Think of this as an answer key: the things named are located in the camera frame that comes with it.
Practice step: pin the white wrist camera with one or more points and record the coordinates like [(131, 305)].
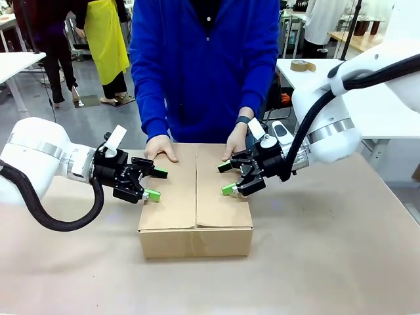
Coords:
[(115, 139), (267, 141)]

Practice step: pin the person's right forearm blue sleeve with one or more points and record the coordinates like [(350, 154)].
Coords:
[(154, 121)]

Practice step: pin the slanted black stand pole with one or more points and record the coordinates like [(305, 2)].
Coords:
[(349, 39)]

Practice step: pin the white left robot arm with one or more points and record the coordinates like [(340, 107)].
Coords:
[(36, 141)]

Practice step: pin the cardboard piece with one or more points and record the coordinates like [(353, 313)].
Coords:
[(416, 172)]

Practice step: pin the brown packing tape roll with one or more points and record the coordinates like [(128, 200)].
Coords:
[(302, 68)]

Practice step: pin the person in yellow apron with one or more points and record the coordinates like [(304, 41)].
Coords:
[(108, 42)]

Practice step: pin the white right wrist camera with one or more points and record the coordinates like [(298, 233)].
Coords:
[(267, 141)]

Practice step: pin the person in dark clothes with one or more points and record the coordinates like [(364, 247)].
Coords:
[(59, 65)]

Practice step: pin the brown cardboard box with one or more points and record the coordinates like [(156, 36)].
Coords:
[(197, 243)]

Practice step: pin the person's right hand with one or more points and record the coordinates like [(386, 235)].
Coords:
[(160, 146)]

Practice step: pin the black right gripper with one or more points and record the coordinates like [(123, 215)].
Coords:
[(265, 164)]

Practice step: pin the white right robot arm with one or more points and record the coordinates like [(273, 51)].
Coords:
[(341, 144)]

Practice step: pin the light wooden table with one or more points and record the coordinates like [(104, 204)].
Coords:
[(357, 41)]

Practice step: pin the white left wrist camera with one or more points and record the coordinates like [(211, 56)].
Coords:
[(115, 139)]

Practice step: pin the large white table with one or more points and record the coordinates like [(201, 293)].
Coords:
[(387, 121)]

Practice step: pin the brown cylinder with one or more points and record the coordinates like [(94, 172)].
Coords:
[(377, 26), (361, 25)]

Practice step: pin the person in blue sweater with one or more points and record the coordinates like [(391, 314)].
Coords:
[(203, 82)]

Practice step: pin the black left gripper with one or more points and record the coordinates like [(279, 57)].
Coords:
[(111, 170)]

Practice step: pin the person's left forearm blue sleeve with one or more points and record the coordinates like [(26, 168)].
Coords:
[(259, 95)]

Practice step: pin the black wrist watch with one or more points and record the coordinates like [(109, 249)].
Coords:
[(243, 120)]

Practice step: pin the small white table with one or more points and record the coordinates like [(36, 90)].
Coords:
[(16, 64)]

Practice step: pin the person in white coat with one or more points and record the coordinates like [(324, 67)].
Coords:
[(320, 19)]

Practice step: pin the grey floor mat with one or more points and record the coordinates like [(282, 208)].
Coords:
[(89, 101)]

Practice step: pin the person's left hand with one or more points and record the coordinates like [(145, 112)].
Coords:
[(236, 141)]

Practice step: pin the black pole with base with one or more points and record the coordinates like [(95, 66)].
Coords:
[(29, 26)]

